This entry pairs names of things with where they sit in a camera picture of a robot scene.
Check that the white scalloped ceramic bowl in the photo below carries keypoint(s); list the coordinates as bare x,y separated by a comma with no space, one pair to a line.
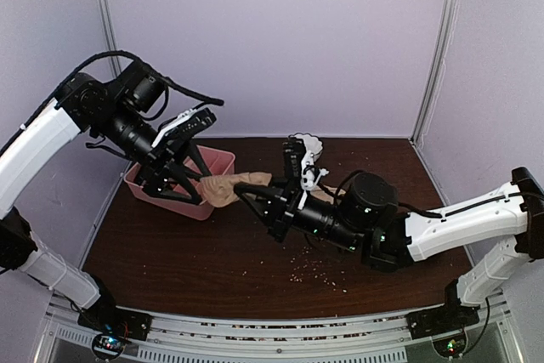
312,144

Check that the striped beige brown sock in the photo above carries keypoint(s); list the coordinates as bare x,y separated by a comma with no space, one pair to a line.
327,193

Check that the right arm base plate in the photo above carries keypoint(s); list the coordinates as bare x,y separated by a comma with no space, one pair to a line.
442,319

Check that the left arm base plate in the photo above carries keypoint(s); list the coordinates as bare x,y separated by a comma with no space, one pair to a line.
106,317

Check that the right aluminium corner post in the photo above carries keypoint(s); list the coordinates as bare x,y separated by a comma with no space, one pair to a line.
436,71

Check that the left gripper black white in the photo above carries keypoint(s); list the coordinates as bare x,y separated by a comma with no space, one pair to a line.
171,146

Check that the plain beige sock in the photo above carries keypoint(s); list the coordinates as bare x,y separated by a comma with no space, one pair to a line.
218,190

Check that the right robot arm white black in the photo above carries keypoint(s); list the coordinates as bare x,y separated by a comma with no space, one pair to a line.
364,214

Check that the left aluminium corner post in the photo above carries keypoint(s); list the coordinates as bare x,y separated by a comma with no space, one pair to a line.
110,39

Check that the aluminium front table rail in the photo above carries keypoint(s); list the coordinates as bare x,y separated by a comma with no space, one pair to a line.
383,337

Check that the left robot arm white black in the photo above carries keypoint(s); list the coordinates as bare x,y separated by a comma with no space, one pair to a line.
116,114

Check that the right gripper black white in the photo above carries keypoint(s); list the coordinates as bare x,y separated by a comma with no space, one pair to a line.
292,194

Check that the aluminium corner post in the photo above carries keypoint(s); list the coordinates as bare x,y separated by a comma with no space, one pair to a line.
110,39
436,71

